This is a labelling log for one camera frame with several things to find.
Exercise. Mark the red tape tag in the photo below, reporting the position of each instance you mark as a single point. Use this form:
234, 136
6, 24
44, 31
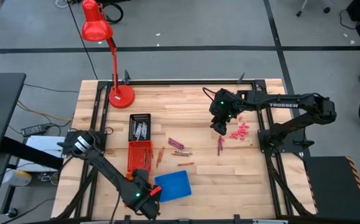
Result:
155, 191

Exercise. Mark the red plastic basket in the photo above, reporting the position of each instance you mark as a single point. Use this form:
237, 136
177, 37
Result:
134, 152

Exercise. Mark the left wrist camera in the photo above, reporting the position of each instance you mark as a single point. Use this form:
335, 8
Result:
141, 179

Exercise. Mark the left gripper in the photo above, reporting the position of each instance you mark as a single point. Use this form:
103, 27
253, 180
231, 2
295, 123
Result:
144, 205

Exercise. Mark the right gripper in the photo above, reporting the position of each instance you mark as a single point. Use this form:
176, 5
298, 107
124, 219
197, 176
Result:
222, 115

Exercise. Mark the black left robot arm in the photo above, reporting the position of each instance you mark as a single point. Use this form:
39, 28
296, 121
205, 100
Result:
111, 174

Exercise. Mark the office chair base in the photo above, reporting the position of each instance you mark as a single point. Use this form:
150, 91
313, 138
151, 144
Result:
327, 10

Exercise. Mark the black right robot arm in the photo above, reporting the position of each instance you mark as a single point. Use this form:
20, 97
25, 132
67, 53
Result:
279, 101

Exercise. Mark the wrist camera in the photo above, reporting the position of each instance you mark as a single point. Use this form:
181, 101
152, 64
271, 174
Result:
141, 179
220, 129

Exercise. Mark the black power adapter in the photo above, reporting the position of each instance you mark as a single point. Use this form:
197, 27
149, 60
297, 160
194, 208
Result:
33, 130

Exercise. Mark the purple crayons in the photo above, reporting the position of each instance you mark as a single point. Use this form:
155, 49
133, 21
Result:
175, 146

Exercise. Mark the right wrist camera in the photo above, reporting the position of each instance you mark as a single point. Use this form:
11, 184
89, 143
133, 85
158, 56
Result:
220, 129

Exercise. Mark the white control box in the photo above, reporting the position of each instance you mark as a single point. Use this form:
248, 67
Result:
40, 143

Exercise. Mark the blue plastic basket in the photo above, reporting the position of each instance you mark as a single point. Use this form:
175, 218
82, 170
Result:
172, 186

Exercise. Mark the red desk lamp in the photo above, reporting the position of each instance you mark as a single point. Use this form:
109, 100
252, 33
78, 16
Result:
122, 96

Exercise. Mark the black plastic basket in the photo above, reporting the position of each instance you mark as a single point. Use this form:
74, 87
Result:
140, 116

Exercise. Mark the white and yellow device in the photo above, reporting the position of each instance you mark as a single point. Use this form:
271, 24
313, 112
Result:
16, 178

